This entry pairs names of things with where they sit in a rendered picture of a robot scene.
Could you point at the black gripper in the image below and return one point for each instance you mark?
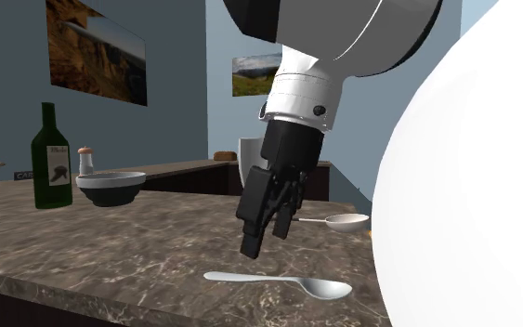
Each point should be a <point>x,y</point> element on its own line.
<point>292,147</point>

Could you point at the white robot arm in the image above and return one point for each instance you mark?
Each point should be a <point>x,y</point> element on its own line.
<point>460,181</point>

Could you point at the white vase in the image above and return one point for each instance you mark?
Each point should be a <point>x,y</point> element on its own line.
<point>248,158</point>

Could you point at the brown bread loaf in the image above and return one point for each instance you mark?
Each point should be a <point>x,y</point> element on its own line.
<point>224,156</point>

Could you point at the dark wooden counter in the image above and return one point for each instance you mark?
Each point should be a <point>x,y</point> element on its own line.
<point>188,179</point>

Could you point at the silver spoon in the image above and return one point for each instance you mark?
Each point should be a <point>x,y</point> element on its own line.
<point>324,287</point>

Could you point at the black bowl with white inside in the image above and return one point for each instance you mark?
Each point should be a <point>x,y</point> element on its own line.
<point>109,192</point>

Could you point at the white shaker with brown cap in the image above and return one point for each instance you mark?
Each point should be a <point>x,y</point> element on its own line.
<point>86,164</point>

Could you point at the dark green wine bottle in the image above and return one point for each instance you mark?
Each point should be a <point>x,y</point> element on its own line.
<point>45,190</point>

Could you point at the small dark box with lettering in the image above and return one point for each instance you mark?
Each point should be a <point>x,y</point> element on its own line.
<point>23,175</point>

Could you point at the small meadow landscape wall picture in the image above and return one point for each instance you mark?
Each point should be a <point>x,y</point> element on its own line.
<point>252,74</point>

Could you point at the large rocky landscape wall picture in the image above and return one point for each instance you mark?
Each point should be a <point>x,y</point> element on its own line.
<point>93,54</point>

